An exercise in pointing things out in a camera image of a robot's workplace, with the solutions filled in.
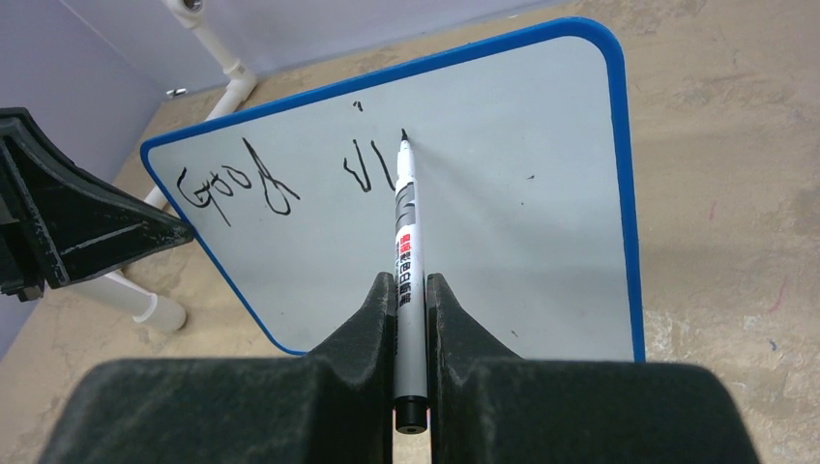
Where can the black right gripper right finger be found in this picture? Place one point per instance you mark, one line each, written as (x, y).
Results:
(488, 405)

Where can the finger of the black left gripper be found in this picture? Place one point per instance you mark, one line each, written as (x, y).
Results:
(61, 225)

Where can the blue framed whiteboard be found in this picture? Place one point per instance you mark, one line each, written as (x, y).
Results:
(523, 156)

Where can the white marker pen black cap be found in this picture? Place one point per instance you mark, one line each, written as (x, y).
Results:
(410, 375)

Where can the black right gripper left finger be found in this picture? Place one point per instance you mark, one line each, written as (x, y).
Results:
(332, 405)

